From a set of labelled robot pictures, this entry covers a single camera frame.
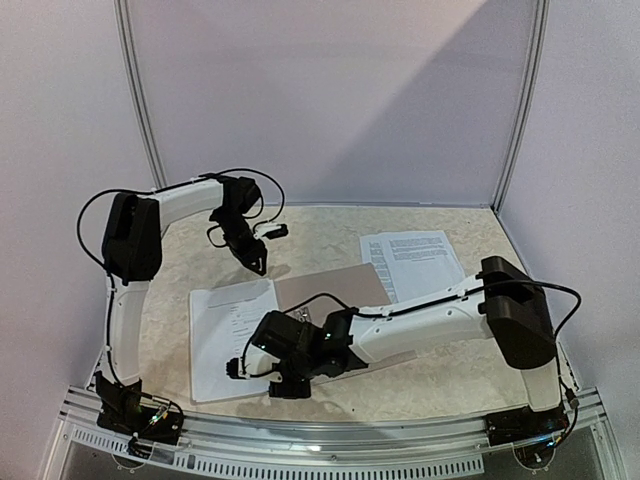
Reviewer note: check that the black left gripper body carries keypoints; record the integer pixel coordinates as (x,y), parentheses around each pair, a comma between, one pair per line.
(232,223)

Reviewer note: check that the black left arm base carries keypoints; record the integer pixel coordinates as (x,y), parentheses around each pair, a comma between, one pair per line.
(129,411)

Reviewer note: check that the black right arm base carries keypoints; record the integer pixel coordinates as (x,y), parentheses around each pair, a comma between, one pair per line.
(549,427)

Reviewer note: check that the metal folder clip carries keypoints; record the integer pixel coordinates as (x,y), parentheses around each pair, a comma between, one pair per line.
(302,314)

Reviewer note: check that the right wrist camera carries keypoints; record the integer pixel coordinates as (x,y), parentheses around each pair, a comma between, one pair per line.
(256,366)

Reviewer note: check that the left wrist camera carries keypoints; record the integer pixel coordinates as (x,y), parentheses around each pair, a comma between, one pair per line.
(270,230)

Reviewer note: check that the aluminium frame post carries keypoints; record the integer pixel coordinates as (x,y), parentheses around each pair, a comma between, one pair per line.
(523,106)
(124,23)

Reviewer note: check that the aluminium frame left post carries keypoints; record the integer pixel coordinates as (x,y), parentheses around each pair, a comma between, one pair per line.
(124,23)

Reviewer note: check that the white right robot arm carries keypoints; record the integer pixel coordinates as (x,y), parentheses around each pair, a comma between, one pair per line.
(500,303)

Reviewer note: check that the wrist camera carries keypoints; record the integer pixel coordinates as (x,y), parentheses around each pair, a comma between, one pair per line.
(270,230)
(256,366)

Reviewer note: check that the white paper stack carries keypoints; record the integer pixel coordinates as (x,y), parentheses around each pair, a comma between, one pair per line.
(412,264)

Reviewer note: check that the aluminium frame right post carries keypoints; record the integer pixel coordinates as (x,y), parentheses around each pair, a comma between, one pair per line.
(523,106)

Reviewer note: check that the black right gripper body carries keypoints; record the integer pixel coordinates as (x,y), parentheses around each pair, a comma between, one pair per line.
(288,379)

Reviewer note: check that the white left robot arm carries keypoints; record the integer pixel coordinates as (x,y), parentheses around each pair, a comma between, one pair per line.
(132,256)

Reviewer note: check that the aluminium front rail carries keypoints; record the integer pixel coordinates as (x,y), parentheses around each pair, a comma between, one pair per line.
(218,447)

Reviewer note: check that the pink paper folder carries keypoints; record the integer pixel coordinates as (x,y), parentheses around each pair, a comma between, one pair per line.
(355,286)

